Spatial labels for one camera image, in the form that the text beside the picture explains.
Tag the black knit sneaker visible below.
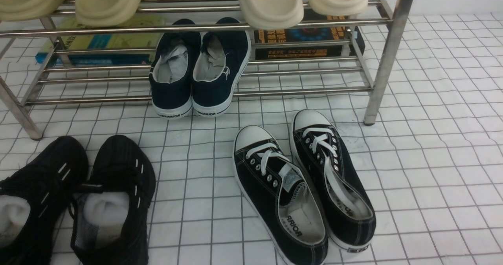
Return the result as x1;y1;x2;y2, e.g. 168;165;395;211
0;136;89;265
70;135;156;265

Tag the stainless steel shoe rack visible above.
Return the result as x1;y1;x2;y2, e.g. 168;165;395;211
1;0;413;141

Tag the black canvas sneaker left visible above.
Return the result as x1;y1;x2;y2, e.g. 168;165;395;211
232;125;329;265

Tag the black canvas sneaker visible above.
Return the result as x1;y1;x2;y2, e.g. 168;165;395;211
290;109;376;253
232;125;329;265

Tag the navy slip-on shoe right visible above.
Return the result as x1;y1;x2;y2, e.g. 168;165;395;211
192;30;251;118

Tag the navy slip-on shoe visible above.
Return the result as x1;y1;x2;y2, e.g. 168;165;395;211
149;32;202;120
192;30;251;118

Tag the navy slip-on shoe left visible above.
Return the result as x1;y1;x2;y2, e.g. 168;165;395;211
149;32;202;120

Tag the black orange box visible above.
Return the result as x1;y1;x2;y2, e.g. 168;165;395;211
253;27;346;60

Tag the black canvas sneaker right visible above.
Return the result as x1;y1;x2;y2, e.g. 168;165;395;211
290;109;376;253

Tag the yellow green book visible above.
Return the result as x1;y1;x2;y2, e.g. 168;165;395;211
35;13;165;65

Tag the white grid tablecloth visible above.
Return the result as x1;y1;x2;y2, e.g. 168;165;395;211
0;13;503;265

